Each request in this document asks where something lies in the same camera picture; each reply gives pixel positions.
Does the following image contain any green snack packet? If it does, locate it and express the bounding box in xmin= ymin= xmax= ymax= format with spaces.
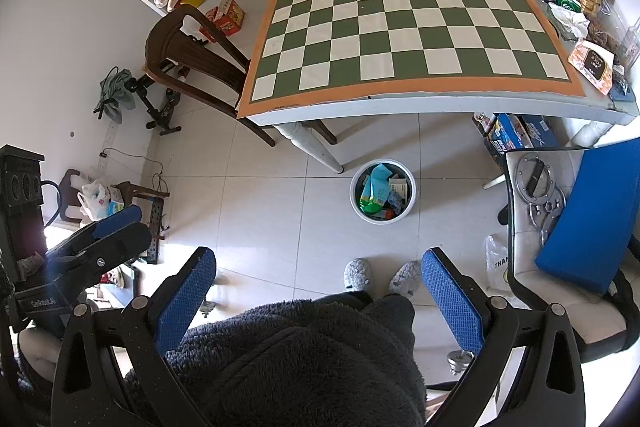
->
xmin=359 ymin=177 xmax=393 ymax=214

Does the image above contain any white table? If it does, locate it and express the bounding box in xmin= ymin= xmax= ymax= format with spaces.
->
xmin=245 ymin=0 xmax=640 ymax=190

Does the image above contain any black white carton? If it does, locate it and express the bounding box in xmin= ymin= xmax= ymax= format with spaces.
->
xmin=472 ymin=112 xmax=501 ymax=138

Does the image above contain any red cardboard box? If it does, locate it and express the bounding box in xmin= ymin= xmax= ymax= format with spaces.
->
xmin=200 ymin=0 xmax=246 ymax=36

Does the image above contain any clear plastic container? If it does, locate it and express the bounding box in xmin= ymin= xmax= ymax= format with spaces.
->
xmin=595 ymin=12 xmax=640 ymax=68

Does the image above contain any blue printed box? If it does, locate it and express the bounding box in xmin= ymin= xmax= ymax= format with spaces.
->
xmin=485 ymin=113 xmax=558 ymax=168

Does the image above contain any orange white packet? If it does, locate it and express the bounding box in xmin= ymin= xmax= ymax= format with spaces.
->
xmin=567 ymin=39 xmax=616 ymax=95

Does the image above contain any teal wrapper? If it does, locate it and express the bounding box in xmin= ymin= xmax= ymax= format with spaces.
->
xmin=369 ymin=164 xmax=397 ymax=188

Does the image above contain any blue seat cushion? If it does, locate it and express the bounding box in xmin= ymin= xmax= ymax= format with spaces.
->
xmin=535 ymin=138 xmax=640 ymax=295

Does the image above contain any grey green jacket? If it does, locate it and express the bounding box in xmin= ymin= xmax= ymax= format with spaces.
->
xmin=94 ymin=68 xmax=137 ymax=124

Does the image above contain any white plastic bag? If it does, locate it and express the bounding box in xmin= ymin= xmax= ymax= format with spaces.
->
xmin=482 ymin=234 xmax=516 ymax=293

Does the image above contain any person's left forearm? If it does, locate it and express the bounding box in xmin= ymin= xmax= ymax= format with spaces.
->
xmin=0 ymin=326 xmax=68 ymax=427

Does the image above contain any grey fluffy slipper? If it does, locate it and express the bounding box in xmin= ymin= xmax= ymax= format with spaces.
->
xmin=344 ymin=258 xmax=373 ymax=292
xmin=389 ymin=261 xmax=422 ymax=297

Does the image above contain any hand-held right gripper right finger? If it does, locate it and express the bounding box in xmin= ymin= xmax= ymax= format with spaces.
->
xmin=421 ymin=247 xmax=586 ymax=427

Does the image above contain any black exercise stand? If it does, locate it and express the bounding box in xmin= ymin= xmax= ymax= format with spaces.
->
xmin=127 ymin=77 xmax=183 ymax=136

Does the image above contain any white round trash bin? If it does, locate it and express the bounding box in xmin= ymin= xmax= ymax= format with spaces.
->
xmin=349 ymin=158 xmax=417 ymax=225

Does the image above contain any dark wooden chair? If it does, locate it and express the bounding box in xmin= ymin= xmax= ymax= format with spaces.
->
xmin=142 ymin=3 xmax=338 ymax=148

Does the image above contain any chrome ring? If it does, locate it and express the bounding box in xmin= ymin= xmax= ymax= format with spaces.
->
xmin=515 ymin=153 xmax=557 ymax=198
xmin=527 ymin=187 xmax=567 ymax=220

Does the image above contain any green white checkered mat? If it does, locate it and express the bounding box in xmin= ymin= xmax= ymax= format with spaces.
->
xmin=236 ymin=0 xmax=587 ymax=120

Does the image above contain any small wooden stool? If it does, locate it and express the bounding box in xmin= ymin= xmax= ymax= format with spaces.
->
xmin=62 ymin=169 xmax=171 ymax=228

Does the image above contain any person's right leg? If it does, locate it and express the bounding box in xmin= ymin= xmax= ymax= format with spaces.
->
xmin=370 ymin=293 xmax=417 ymax=353

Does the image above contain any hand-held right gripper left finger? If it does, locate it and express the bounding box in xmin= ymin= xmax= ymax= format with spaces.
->
xmin=50 ymin=246 xmax=217 ymax=427

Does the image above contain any white crumpled tissue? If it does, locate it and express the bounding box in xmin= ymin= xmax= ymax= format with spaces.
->
xmin=550 ymin=4 xmax=591 ymax=40

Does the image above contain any black carved cabinet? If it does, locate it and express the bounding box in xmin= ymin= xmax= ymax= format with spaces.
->
xmin=0 ymin=144 xmax=47 ymax=268

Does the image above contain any white shopping bag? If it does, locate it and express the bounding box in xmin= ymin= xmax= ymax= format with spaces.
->
xmin=77 ymin=179 xmax=111 ymax=220

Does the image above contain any white cushioned chair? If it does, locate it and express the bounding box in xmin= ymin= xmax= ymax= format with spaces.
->
xmin=498 ymin=147 xmax=640 ymax=365

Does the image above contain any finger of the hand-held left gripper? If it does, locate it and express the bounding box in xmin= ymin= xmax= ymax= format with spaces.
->
xmin=45 ymin=222 xmax=152 ymax=289
xmin=75 ymin=205 xmax=144 ymax=248

